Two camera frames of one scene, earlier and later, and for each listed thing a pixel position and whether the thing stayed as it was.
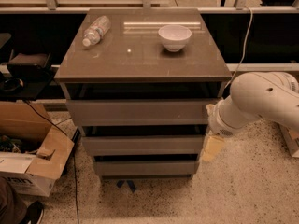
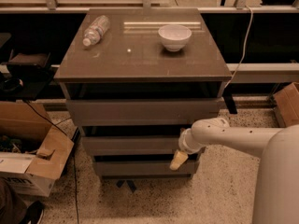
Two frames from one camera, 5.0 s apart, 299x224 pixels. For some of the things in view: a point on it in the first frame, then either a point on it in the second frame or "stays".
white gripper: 217,122 -> 184,141
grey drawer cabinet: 137,83 stays
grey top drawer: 138,112 stays
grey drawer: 142,146 stays
